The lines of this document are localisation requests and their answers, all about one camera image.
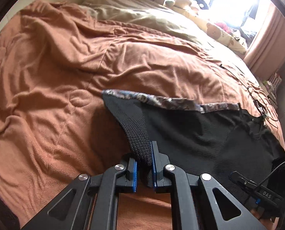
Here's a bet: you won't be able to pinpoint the black knit garment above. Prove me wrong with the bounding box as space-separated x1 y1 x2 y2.
102 89 285 200

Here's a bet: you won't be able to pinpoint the orange-brown fleece blanket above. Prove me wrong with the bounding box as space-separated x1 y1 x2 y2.
0 0 285 230

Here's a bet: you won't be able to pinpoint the white bedside cabinet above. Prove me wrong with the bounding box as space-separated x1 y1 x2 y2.
258 72 282 109

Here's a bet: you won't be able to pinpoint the pink curtain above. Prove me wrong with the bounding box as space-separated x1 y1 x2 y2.
243 5 285 80

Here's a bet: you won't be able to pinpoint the cartoon bear pillow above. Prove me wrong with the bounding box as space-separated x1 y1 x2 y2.
173 6 248 55

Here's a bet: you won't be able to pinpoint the beige bed sheet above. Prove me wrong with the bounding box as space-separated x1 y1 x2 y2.
81 0 244 60

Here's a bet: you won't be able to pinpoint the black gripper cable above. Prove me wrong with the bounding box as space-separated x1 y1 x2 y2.
243 160 285 204

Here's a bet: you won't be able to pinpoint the black cables on bed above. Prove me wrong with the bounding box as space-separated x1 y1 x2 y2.
219 63 279 129

